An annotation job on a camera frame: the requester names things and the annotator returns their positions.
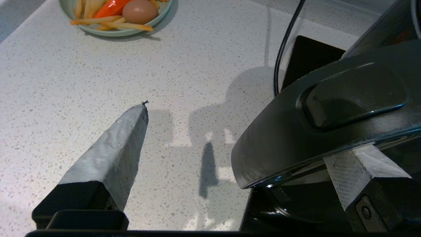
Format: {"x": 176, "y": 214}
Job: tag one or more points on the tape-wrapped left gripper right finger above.
{"x": 371, "y": 184}

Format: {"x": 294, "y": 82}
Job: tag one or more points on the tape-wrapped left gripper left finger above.
{"x": 105, "y": 164}

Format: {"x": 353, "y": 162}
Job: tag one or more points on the black electric kettle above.
{"x": 329, "y": 131}

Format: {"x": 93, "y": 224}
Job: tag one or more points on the green plate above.
{"x": 115, "y": 31}

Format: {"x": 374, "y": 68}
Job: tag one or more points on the black glass induction cooktop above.
{"x": 309, "y": 56}

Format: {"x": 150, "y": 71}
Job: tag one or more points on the yellow toy fries pile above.
{"x": 98, "y": 20}

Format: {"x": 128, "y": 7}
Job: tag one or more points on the orange toy carrot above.
{"x": 110, "y": 8}

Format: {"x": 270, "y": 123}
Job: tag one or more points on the brown toy egg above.
{"x": 139, "y": 11}

